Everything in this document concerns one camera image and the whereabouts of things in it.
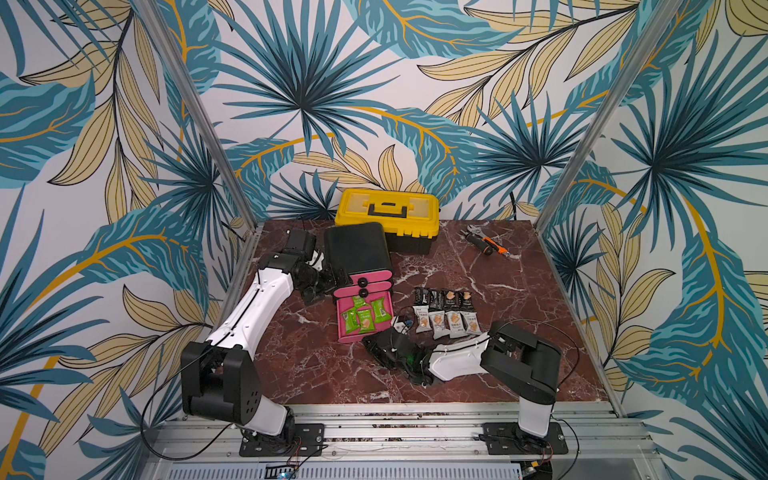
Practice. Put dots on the green snack packet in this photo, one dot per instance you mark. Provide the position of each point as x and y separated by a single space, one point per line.
380 311
365 315
350 321

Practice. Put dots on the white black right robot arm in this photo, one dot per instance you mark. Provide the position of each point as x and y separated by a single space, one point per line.
524 362

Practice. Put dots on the orange black pliers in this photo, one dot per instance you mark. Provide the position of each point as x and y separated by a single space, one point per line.
483 242

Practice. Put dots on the black drawer cabinet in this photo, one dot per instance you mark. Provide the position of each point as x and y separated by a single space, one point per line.
357 248

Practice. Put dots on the aluminium front rail base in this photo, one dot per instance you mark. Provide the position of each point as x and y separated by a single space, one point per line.
602 444

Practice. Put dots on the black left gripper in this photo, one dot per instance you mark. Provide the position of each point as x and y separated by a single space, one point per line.
332 282

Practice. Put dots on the clear snack bag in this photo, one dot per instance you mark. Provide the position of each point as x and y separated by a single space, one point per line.
423 322
472 325
455 324
439 324

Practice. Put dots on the aluminium left corner post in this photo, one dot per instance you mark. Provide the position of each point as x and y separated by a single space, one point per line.
159 32

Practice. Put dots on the aluminium right corner post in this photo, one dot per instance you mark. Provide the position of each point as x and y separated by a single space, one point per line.
647 40

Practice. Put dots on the yellow black toolbox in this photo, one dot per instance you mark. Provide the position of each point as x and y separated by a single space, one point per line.
410 221

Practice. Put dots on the black cookie packet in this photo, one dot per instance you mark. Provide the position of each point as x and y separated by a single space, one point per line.
451 300
421 297
436 300

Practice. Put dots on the aluminium corner post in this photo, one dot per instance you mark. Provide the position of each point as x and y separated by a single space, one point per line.
159 32
647 40

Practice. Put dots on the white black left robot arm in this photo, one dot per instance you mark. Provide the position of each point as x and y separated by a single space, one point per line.
219 380

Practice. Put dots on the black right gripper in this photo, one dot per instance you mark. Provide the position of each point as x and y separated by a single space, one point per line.
387 349

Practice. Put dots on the pink bottom drawer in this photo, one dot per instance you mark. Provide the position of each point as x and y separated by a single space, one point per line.
347 303

